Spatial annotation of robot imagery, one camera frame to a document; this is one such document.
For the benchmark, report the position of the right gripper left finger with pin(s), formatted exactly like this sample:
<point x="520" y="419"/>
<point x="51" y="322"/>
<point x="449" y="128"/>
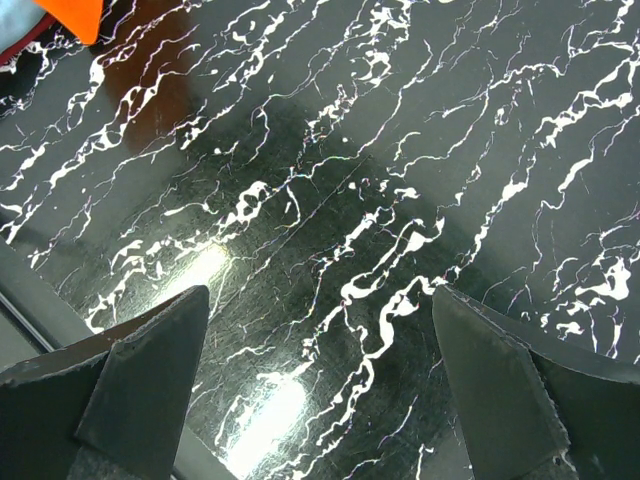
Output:
<point x="123" y="392"/>

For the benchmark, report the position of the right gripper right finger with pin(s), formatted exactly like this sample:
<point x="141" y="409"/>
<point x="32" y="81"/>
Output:
<point x="530" y="405"/>

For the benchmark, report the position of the orange t shirt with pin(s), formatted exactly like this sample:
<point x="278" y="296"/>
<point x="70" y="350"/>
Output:
<point x="80" y="17"/>

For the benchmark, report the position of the black marbled table mat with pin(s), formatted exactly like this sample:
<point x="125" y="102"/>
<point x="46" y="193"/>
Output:
<point x="322" y="167"/>

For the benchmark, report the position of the folded grey-blue t shirt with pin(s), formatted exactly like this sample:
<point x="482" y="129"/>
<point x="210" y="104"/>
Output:
<point x="17" y="19"/>

